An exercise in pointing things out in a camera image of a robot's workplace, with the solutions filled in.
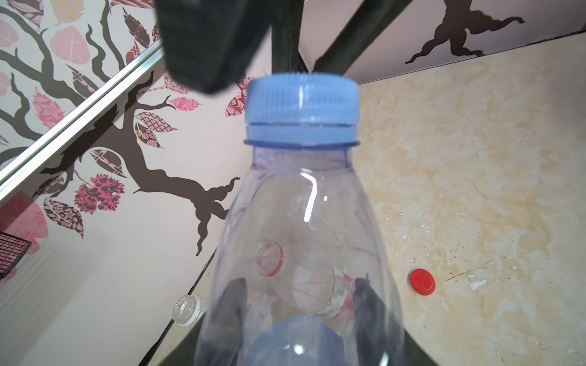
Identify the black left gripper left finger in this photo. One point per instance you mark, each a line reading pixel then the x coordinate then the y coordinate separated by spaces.
pixel 218 337

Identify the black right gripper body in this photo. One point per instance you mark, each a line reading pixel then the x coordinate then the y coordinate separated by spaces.
pixel 209 44

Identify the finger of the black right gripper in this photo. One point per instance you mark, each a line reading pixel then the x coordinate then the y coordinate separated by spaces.
pixel 285 35
pixel 366 24

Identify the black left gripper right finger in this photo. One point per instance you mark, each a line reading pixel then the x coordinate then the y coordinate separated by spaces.
pixel 380 338

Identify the red bottle cap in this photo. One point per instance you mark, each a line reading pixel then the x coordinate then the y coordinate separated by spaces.
pixel 422 282

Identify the blue bottle cap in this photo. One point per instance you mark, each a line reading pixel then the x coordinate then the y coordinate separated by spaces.
pixel 306 98

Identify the black wire basket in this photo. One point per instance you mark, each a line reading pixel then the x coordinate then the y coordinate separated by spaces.
pixel 12 251

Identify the aluminium rail left wall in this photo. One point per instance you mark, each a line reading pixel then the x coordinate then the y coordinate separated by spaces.
pixel 80 120

